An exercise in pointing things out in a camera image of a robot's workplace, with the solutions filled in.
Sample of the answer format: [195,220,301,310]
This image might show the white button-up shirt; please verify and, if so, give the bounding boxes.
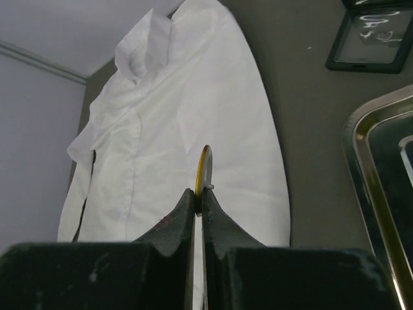
[57,1,290,246]

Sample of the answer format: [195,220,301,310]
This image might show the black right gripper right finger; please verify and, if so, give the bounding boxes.
[201,189,400,309]

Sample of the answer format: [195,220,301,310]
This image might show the yellow round brooch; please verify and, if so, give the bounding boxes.
[194,145,214,216]

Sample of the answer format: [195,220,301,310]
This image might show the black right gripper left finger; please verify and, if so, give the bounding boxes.
[1,189,196,309]

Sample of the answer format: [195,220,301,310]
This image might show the small black open box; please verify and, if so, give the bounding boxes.
[325,1,412,74]

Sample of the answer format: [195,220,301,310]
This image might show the silver metal tray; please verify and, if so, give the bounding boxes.
[342,85,412,309]

